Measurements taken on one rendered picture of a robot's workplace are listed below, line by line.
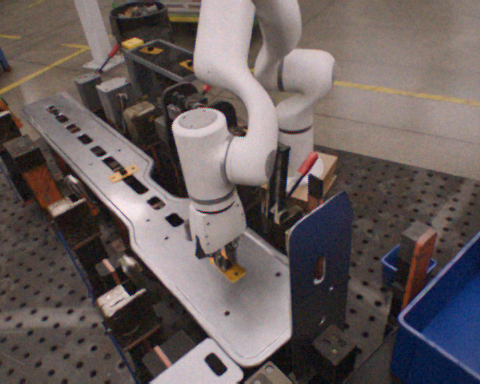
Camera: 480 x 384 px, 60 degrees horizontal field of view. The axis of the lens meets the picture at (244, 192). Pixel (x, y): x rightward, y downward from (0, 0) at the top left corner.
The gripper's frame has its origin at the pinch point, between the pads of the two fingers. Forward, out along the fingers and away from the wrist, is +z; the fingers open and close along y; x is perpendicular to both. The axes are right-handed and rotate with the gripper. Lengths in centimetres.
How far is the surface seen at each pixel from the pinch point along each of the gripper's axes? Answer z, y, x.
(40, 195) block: 16, 19, -76
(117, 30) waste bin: 40, -106, -288
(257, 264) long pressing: 3.0, -4.7, 4.0
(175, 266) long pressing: 3.0, 7.8, -7.8
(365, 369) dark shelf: 0.1, -1.2, 33.4
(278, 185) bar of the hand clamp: -10.9, -14.0, 1.5
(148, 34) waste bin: 46, -124, -272
